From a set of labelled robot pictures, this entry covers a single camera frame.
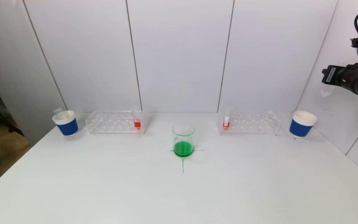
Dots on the red pigment tube white label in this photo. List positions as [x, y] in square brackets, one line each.
[226, 124]

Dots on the clear acrylic test tube rack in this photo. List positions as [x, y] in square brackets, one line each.
[244, 129]
[110, 126]

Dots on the clear graduated plastic test tube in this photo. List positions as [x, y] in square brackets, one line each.
[57, 111]

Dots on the test tube with yellow pigment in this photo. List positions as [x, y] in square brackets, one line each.
[326, 90]

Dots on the clear glass beaker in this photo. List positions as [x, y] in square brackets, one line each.
[183, 149]

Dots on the test tube with red pigment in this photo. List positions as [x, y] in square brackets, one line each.
[137, 124]

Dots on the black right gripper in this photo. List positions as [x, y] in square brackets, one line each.
[330, 75]

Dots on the blue white paper cup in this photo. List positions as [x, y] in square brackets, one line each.
[68, 127]
[300, 128]

